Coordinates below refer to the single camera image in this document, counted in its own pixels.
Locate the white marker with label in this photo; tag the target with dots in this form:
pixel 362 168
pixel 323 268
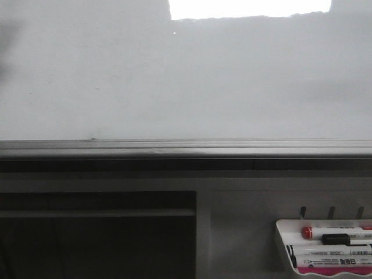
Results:
pixel 305 261

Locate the black capped white marker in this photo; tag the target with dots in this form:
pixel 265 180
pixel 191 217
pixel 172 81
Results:
pixel 343 239

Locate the right black tray hook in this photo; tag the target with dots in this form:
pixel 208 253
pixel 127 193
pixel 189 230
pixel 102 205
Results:
pixel 360 212

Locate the left black tray hook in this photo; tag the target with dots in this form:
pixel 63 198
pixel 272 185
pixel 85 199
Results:
pixel 302 212

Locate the grey whiteboard frame ledge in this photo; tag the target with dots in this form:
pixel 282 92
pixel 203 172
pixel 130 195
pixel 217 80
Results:
pixel 187 154

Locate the middle black tray hook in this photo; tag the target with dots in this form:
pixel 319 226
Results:
pixel 331 213

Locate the white marker black end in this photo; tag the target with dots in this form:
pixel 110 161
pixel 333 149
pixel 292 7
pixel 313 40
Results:
pixel 329 250

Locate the white marker tray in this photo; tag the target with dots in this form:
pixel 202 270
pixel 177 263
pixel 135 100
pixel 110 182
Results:
pixel 288 232

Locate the white whiteboard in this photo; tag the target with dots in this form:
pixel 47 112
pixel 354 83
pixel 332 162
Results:
pixel 78 70

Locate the black tray hook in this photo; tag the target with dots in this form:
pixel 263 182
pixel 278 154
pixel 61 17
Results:
pixel 360 212
pixel 302 212
pixel 331 213

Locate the red capped white marker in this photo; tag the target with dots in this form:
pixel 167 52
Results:
pixel 353 232

